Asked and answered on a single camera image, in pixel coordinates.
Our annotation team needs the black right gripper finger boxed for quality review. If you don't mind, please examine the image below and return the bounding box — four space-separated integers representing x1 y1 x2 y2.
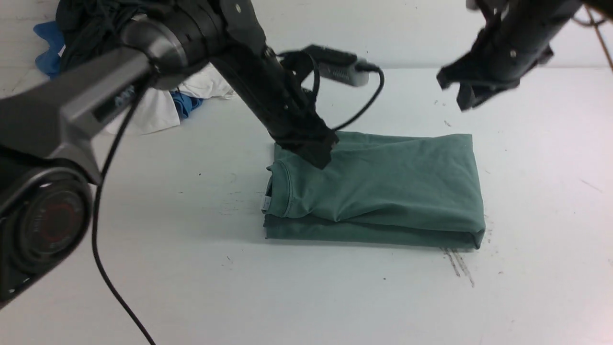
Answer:
436 67 472 90
457 81 520 112

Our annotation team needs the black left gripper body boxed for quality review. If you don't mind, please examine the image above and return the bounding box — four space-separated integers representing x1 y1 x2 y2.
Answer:
211 46 339 170

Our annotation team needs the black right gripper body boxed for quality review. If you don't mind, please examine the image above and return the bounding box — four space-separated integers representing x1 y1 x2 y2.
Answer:
444 14 554 85

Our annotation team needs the green long-sleeved shirt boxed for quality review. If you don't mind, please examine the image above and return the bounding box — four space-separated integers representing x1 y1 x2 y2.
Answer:
262 132 486 250

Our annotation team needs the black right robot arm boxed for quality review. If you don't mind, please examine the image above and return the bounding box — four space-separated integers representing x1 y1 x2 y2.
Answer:
436 0 612 111

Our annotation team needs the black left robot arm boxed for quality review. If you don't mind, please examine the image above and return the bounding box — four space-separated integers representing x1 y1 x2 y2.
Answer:
0 0 339 306

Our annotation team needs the white crumpled garment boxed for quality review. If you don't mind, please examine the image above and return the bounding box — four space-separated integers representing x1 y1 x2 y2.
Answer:
125 65 237 136

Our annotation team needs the dark green crumpled garment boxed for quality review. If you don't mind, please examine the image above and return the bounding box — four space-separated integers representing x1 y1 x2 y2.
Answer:
55 0 144 73

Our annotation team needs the blue crumpled garment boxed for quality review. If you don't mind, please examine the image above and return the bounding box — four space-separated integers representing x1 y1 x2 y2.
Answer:
33 21 204 119

